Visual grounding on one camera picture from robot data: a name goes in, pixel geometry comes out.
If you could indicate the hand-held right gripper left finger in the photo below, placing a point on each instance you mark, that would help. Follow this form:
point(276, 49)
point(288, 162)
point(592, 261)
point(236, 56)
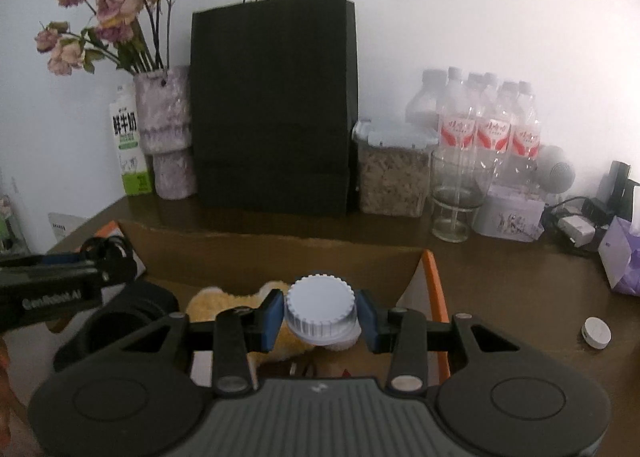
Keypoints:
point(271, 323)

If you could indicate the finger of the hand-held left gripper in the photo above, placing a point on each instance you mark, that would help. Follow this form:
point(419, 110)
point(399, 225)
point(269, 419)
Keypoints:
point(117, 271)
point(55, 260)

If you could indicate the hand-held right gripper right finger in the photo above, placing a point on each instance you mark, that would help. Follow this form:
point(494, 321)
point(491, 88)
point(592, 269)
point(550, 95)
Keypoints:
point(368, 327)

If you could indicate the white ribbed plastic lid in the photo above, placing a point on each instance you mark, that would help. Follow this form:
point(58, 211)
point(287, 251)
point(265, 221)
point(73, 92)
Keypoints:
point(320, 307)

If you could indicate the yellow and white plush toy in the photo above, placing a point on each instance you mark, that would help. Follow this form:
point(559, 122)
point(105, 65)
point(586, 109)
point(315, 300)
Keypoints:
point(210, 304)

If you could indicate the orange cardboard box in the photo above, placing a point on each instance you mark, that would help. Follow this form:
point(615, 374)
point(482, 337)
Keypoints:
point(300, 262)

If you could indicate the wooden desktop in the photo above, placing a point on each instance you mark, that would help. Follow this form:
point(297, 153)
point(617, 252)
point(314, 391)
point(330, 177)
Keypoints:
point(525, 312)

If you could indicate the white and green milk carton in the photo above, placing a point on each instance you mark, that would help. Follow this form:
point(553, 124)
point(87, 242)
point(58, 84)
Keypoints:
point(127, 147)

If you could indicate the clear drinking glass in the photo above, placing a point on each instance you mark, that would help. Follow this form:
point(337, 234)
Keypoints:
point(452, 217)

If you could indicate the purple mottled vase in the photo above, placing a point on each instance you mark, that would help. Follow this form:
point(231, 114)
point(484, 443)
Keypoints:
point(165, 137)

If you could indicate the clear oat container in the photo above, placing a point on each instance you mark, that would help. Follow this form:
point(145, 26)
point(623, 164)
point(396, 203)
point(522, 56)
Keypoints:
point(392, 177)

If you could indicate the white printed gift box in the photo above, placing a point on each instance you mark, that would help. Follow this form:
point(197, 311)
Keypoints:
point(510, 217)

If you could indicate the black paper bag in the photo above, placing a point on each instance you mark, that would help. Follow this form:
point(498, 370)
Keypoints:
point(270, 112)

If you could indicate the small white round case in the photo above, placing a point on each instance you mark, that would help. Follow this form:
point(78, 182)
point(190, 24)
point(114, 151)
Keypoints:
point(596, 333)

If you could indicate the pack of water bottles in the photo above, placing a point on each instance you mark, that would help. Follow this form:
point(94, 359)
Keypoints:
point(492, 132)

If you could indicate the grey round desk fan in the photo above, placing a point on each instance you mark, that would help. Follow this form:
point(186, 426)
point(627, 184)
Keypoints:
point(557, 169)

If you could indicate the white and purple tissue box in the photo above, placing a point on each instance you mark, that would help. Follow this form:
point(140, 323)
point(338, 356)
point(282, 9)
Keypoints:
point(617, 247)

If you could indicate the dried pink flowers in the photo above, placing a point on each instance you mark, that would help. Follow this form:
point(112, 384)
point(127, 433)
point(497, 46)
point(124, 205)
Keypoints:
point(117, 2)

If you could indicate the black upright box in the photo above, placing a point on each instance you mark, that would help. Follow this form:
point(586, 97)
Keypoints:
point(619, 182)

